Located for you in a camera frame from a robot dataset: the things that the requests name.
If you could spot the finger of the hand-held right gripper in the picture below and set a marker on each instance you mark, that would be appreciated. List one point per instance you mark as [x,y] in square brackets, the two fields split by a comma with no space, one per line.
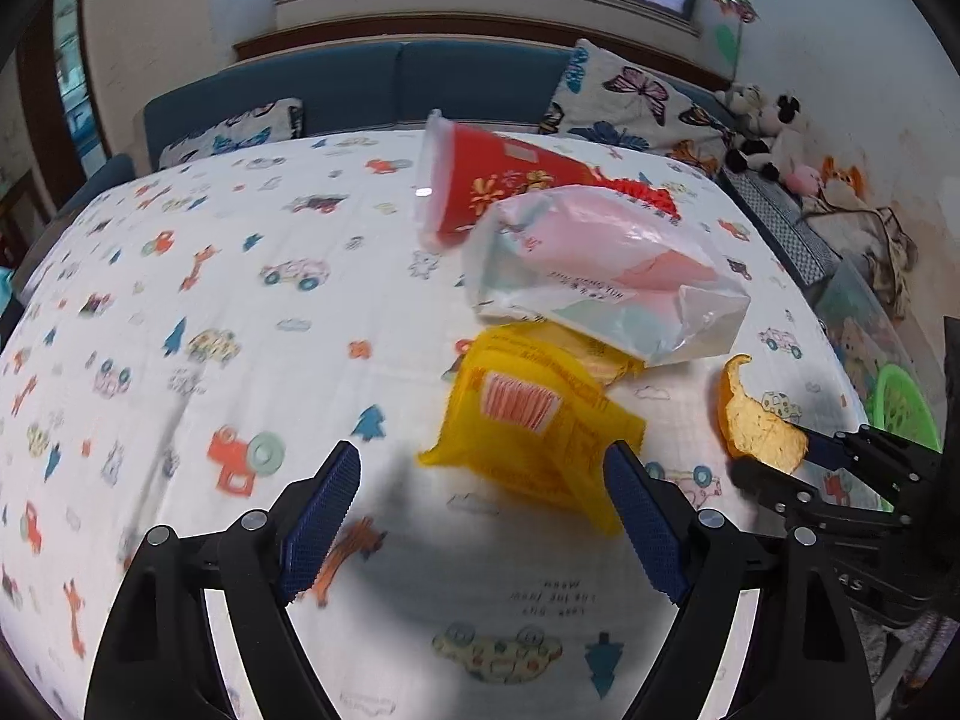
[772,487]
[821,448]

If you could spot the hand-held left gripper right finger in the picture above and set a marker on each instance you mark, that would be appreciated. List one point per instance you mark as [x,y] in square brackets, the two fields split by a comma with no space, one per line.
[649,525]

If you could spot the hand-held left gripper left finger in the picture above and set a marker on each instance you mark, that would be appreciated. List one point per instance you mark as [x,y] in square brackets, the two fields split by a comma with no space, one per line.
[322,517]

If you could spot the orange peel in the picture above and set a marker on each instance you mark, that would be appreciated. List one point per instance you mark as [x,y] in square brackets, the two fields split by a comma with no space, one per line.
[757,427]

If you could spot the green plastic basket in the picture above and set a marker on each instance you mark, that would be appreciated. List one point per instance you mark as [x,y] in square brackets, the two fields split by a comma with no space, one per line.
[907,405]

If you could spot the yellow snack packet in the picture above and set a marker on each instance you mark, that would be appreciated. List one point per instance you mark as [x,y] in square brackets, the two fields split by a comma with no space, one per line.
[525,435]

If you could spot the clear plastic bag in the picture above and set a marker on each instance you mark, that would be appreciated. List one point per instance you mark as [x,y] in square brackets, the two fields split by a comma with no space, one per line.
[600,277]

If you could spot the red frilly ornament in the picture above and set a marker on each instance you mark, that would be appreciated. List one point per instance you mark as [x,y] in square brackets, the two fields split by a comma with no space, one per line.
[645,195]

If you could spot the red paper cup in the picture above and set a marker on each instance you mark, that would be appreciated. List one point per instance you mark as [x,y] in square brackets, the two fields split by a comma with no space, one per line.
[480,172]

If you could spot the clear storage box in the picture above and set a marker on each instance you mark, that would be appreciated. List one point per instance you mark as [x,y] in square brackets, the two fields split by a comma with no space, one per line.
[855,315]

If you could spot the beige cloth bag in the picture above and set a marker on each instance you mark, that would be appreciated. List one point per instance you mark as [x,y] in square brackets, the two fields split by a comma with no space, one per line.
[862,240]

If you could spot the checked blue cloth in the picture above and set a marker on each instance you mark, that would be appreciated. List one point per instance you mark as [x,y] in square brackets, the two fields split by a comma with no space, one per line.
[780,232]

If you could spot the white printed blanket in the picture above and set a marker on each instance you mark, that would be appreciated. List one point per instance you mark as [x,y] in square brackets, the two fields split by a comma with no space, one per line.
[225,300]

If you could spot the pink plush toy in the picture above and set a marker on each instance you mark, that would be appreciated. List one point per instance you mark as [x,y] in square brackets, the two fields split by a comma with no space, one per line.
[802,180]

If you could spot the orange fox plush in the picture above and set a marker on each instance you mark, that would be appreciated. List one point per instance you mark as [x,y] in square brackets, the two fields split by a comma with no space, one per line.
[844,176]

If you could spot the black white cow plush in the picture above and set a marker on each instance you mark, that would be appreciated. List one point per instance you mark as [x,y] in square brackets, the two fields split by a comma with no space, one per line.
[780,142]

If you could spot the grey white plush toy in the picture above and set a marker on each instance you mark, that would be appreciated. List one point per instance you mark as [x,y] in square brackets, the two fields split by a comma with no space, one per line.
[742,101]

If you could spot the small butterfly pillow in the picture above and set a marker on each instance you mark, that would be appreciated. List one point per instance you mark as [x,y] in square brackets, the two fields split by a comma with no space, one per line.
[232,131]

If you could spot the large butterfly pillow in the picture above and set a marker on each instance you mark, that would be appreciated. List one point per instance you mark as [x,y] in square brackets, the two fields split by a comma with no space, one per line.
[630,97]

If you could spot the blue sofa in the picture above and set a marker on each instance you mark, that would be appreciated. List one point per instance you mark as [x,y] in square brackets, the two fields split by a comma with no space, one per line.
[352,82]

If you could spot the wooden window ledge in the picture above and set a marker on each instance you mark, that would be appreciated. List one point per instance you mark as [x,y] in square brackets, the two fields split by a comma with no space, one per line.
[450,30]

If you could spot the brown door frame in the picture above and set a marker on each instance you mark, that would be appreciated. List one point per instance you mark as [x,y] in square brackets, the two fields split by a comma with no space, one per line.
[37,90]

